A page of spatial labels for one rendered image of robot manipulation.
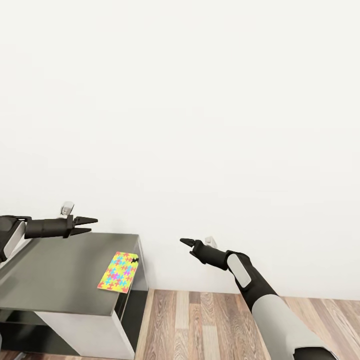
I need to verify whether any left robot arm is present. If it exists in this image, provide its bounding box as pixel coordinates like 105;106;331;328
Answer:
0;201;98;264

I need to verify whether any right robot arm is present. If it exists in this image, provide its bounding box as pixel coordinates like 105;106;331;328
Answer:
180;236;340;360

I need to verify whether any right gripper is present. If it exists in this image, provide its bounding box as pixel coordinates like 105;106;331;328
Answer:
180;238;217;266

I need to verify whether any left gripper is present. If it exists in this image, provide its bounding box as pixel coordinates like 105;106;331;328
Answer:
40;214;98;239

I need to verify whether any jigsaw puzzle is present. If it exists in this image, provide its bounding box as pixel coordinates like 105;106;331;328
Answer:
97;252;138;293

